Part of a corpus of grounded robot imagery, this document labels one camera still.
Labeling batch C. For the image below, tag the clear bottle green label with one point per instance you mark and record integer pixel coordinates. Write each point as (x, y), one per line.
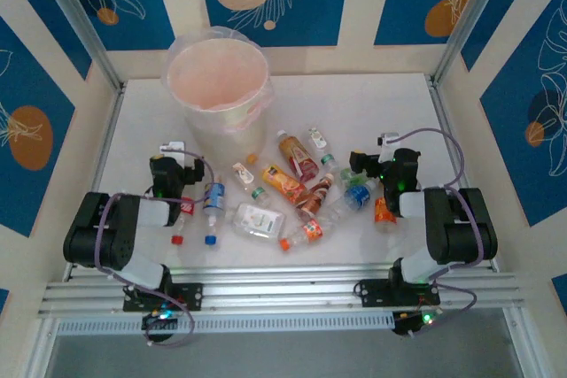
(350, 178)

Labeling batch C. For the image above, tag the blue label bottle white cap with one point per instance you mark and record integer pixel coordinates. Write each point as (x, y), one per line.
(359, 196)

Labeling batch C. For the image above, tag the clear bottle blue cap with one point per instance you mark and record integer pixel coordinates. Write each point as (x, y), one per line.
(213, 201)

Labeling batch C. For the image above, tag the small bottle green neck band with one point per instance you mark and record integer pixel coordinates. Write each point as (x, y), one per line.
(318, 141)
(243, 174)

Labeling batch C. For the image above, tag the orange label bottle gold cap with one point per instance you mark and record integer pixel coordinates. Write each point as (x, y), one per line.
(383, 216)

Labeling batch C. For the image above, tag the cola bottle red cap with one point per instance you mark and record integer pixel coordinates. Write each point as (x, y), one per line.
(178, 229)

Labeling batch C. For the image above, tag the brown label drink bottle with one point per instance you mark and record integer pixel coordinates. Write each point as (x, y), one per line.
(316, 194)

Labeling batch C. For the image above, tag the red tea bottle orange cap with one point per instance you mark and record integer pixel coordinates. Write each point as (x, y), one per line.
(299, 159)

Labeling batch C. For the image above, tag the square clear bottle white label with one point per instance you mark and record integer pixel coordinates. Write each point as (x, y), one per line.
(259, 221)

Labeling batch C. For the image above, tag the crushed bottle orange label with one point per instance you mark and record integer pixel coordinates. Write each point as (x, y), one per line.
(312, 229)

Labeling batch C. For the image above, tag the yellow juice bottle orange cap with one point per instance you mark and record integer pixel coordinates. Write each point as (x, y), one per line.
(283, 185)

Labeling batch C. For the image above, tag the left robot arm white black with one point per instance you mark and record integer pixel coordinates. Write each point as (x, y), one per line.
(102, 236)

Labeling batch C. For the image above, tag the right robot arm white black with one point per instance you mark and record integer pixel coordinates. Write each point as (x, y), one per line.
(460, 227)

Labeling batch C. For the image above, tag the white round waste bin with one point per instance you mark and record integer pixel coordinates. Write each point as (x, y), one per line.
(226, 139)

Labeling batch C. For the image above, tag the translucent plastic bin liner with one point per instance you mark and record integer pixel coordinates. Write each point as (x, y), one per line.
(212, 77)

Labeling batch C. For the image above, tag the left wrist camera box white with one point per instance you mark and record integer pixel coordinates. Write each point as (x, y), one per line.
(172, 146)

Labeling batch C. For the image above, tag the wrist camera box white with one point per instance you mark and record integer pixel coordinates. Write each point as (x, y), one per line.
(390, 139)
(172, 146)

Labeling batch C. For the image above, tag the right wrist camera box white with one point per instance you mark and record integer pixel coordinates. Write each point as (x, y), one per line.
(390, 139)

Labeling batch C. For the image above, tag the aluminium table side rail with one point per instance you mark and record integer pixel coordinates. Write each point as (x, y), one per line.
(108, 139)
(447, 125)

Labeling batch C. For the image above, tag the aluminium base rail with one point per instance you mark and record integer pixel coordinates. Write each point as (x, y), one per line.
(283, 294)

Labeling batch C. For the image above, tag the aluminium frame post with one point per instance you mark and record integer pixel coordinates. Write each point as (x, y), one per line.
(80, 19)
(471, 19)

